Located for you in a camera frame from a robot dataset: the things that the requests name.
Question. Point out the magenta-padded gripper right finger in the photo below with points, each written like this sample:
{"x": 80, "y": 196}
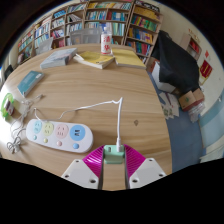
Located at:
{"x": 145, "y": 171}

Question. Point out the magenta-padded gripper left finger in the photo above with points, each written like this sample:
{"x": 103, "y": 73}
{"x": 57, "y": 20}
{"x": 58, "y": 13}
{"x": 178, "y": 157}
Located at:
{"x": 81, "y": 173}

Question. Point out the green charger block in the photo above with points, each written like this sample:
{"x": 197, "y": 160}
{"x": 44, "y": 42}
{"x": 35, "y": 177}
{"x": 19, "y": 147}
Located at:
{"x": 114, "y": 155}

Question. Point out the white pastel-socket power strip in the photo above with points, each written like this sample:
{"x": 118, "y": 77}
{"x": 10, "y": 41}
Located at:
{"x": 60, "y": 135}

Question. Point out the papers on floor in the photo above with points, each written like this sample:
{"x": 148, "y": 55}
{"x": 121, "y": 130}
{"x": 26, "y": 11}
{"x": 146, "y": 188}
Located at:
{"x": 169, "y": 106}

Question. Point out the clear plastic bag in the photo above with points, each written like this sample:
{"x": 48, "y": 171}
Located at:
{"x": 196, "y": 113}

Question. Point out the cardboard box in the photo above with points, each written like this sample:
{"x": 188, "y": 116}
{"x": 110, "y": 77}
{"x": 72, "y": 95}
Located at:
{"x": 190, "y": 100}

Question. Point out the white box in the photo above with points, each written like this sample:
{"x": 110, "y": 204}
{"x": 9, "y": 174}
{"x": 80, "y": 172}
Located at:
{"x": 161, "y": 81}

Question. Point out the green plastic container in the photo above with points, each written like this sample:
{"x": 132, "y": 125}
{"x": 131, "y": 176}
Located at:
{"x": 4, "y": 105}

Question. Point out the teal book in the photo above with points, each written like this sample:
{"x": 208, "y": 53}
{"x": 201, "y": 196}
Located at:
{"x": 29, "y": 82}

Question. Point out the black cloth cover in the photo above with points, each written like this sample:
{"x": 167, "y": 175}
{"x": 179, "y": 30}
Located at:
{"x": 175, "y": 63}

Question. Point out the yellow open book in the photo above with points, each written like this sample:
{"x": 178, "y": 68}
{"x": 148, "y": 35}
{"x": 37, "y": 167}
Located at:
{"x": 95, "y": 59}

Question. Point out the black chair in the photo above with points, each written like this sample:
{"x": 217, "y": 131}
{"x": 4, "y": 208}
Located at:
{"x": 7, "y": 70}

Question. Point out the grey mesh chair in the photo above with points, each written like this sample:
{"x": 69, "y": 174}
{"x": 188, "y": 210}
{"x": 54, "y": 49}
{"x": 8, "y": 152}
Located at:
{"x": 44, "y": 46}
{"x": 85, "y": 36}

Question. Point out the clear bottle with red label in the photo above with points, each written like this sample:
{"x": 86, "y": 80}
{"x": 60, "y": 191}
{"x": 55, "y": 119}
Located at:
{"x": 106, "y": 41}

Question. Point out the wooden bookshelf unit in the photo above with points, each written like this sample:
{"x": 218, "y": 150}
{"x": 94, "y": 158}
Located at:
{"x": 100, "y": 16}

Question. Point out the red wall banner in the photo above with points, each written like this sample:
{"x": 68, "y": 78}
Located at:
{"x": 205, "y": 69}

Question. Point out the small wooden wall shelf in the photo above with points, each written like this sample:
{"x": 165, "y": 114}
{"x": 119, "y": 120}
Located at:
{"x": 190, "y": 44}

